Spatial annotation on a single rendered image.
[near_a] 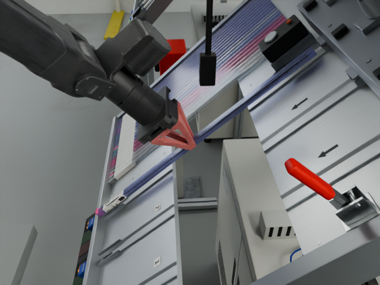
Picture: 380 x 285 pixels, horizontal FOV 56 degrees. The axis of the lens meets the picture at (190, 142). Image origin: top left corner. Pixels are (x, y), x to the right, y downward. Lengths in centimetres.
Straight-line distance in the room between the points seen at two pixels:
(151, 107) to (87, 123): 184
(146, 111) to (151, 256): 23
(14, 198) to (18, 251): 106
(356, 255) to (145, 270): 32
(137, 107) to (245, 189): 49
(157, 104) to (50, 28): 20
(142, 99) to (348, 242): 34
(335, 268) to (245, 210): 54
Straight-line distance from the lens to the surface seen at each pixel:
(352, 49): 47
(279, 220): 85
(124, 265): 64
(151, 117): 57
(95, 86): 50
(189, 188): 182
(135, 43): 51
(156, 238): 60
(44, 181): 203
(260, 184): 99
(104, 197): 80
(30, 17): 43
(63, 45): 45
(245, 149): 109
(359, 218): 39
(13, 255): 94
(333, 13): 55
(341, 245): 38
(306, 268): 39
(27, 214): 188
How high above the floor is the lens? 129
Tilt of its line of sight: 37 degrees down
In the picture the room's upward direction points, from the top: straight up
